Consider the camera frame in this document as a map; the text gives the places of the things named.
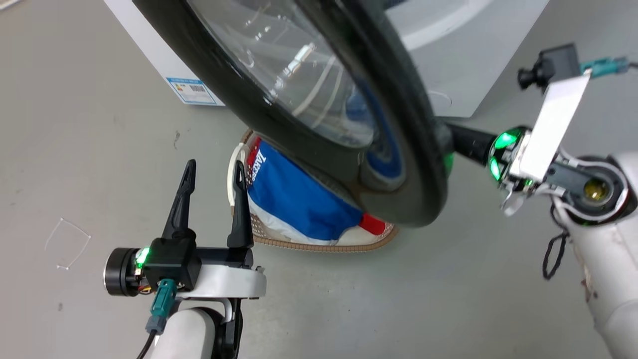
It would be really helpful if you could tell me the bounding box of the right gripper green-lit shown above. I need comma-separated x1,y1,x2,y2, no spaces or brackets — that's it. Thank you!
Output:
446,123,543,217

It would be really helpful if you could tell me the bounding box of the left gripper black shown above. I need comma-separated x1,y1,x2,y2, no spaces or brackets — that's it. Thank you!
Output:
103,159,255,298

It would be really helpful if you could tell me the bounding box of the black round glass washer door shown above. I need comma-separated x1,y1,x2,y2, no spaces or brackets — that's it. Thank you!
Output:
132,0,455,228

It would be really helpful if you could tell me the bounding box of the white washing machine body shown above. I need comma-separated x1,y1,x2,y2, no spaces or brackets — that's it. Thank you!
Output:
104,0,550,119

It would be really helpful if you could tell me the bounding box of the blue white red garment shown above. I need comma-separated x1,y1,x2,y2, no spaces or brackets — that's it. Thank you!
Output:
246,137,387,245

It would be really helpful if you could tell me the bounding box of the blue white energy label sticker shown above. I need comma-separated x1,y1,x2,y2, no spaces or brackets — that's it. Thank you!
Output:
166,77,219,106

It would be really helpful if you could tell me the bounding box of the beige woven laundry basket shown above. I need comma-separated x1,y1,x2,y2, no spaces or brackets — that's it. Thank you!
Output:
227,128,400,253

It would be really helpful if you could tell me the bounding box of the left white camera mount plate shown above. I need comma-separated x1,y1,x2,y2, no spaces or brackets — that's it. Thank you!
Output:
175,264,268,301

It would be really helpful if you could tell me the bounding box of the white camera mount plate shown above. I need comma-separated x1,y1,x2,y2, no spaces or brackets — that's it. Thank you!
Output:
175,264,268,301
508,74,592,183

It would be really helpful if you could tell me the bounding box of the right white camera mount plate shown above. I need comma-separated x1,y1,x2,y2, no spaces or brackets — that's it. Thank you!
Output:
508,74,592,183

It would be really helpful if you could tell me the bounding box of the left camera cable teal plug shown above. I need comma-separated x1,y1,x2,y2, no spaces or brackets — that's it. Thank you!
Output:
135,278,178,359

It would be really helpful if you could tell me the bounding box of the camera cable teal plug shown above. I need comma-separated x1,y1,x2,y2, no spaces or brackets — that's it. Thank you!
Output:
579,56,638,79
135,278,178,359

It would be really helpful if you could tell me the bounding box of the thin black looped arm cable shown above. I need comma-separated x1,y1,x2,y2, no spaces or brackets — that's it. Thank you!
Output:
542,207,570,281

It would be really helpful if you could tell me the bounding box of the right camera cable teal plug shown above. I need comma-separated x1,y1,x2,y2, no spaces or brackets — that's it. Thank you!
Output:
579,56,638,79

